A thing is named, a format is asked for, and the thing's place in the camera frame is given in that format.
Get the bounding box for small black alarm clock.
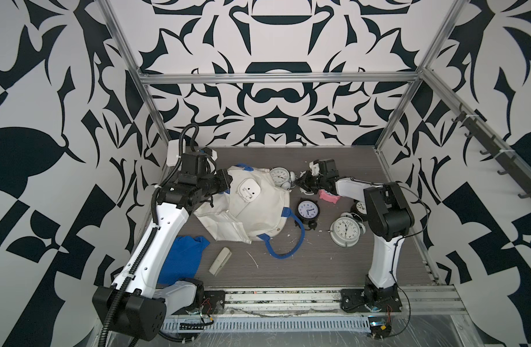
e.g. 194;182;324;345
297;199;320;230

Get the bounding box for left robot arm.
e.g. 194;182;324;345
92;147;232;346

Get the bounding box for blue cloth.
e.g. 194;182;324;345
157;236;210;286

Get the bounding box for white twin-bell alarm clock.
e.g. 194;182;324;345
269;167;296;189

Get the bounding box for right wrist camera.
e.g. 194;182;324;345
310;161;320;176

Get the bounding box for white canvas bag blue handles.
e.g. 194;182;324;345
193;164;305;260

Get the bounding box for white rounded square clock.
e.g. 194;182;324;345
236;178;261;203

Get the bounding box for pink alarm clock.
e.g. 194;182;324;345
318;189;341;204

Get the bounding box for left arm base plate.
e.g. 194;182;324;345
176;290;226;315

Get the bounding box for black hook rack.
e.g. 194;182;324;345
453;103;531;200

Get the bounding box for beige rectangular block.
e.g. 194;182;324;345
208;247;232;276

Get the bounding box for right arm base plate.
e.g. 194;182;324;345
341;286;402;313

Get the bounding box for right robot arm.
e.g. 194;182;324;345
296;159;415;305

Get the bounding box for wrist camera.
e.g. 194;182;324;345
310;161;320;176
201;147;218;173

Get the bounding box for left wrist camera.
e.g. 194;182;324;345
201;147;218;173

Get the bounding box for small green circuit board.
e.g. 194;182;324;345
368;317;392;340

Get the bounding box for white box on bracket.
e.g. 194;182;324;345
166;140;180;167

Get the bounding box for white slotted cable duct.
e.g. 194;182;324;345
161;317;371;334

